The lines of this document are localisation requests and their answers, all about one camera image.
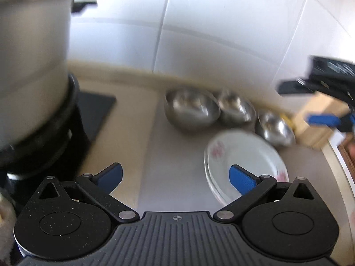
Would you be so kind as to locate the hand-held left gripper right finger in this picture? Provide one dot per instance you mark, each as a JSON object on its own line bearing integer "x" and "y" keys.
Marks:
{"x": 242, "y": 181}

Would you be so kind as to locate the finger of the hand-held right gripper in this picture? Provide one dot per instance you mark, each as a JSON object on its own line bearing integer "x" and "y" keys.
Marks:
{"x": 294, "y": 87}
{"x": 323, "y": 119}

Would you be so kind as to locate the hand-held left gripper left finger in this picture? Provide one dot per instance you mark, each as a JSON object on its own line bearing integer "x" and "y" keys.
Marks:
{"x": 109, "y": 178}

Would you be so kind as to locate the large white plate pink carnation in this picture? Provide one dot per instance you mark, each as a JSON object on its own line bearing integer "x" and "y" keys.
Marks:
{"x": 246, "y": 158}

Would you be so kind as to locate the white plate floral rim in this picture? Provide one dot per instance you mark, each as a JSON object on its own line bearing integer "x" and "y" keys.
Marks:
{"x": 215, "y": 184}

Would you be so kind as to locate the steel bowl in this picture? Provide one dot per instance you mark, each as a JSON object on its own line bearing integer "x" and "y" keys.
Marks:
{"x": 191, "y": 110}
{"x": 235, "y": 109}
{"x": 274, "y": 130}

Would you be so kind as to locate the wooden knife block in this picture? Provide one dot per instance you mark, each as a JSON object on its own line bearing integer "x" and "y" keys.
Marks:
{"x": 316, "y": 105}

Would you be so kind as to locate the yellow sponge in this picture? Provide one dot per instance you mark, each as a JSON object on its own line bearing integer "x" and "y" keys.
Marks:
{"x": 288, "y": 122}

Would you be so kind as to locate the grey counter mat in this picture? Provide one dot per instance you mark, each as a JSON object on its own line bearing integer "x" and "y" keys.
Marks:
{"x": 177, "y": 158}

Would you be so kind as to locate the black gas stove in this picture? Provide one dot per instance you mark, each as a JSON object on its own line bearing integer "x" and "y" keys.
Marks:
{"x": 91, "y": 108}

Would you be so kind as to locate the pale fuzzy cloth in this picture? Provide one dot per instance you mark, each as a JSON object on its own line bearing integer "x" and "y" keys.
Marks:
{"x": 5, "y": 221}

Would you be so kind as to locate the aluminium pot with lid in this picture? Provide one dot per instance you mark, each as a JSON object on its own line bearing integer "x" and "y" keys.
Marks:
{"x": 30, "y": 61}

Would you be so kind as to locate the wooden window frame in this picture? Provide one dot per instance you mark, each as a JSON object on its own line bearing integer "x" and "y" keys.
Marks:
{"x": 350, "y": 155}

